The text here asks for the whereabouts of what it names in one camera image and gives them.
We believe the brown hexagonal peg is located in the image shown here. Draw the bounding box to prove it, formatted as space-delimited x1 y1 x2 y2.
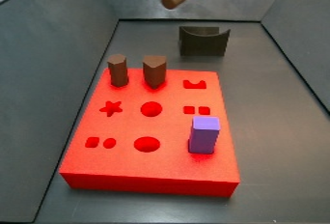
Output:
107 54 128 87

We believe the brown heart-shaped peg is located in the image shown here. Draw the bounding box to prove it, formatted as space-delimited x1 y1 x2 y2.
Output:
143 55 166 89

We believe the red foam shape board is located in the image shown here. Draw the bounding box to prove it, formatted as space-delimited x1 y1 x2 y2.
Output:
59 69 239 197

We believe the purple rectangular block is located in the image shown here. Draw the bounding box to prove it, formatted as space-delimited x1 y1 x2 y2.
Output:
189 116 221 154

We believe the black curved fixture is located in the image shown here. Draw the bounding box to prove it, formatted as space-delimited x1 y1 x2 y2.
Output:
179 26 231 56

